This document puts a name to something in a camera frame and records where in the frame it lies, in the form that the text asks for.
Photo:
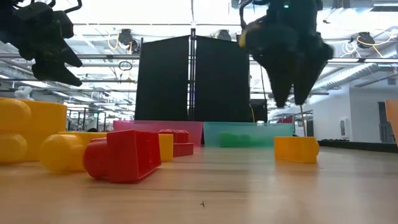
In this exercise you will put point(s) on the black metal table frame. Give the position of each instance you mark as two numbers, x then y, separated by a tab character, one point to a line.
357	146

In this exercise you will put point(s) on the white curved pipe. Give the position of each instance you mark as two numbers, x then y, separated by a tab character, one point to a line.
23	91

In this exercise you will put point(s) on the white ceiling duct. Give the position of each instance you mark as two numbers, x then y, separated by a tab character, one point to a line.
357	74

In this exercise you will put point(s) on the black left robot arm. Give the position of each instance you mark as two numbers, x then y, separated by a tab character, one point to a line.
6	18

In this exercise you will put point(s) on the pink plastic bin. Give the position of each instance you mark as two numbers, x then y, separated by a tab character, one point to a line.
140	125

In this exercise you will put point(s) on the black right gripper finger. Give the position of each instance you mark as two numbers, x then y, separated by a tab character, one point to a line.
280	81
308	77

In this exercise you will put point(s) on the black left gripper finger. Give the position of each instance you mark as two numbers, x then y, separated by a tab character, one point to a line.
65	53
56	73

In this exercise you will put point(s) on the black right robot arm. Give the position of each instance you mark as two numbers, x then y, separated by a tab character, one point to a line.
295	6

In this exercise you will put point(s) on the orange plastic bin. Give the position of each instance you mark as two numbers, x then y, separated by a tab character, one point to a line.
392	118

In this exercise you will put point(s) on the long green four-stud block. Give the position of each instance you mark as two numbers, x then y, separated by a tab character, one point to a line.
228	140

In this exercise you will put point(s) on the yellow sloped toy block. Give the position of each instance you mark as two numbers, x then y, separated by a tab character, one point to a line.
166	147

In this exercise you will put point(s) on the background metal rack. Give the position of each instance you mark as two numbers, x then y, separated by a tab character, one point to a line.
84	119

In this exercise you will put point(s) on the small yellow one-stud block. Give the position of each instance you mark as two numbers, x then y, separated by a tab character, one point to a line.
62	152

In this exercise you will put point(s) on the teal plastic bin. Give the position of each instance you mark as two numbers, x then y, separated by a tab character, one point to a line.
211	133

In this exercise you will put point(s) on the red background cart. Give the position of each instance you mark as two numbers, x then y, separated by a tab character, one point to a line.
286	119

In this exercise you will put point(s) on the green two-stud block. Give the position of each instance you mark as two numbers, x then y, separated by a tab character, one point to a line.
258	141

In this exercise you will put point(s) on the dark door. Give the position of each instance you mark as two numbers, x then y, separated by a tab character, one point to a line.
383	121

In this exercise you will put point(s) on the black perforated computer case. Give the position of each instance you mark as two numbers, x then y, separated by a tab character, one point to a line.
258	110

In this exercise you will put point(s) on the red toy block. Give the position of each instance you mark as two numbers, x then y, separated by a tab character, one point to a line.
183	149
124	155

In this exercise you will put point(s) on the white wall box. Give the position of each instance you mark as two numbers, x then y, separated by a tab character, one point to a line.
344	128

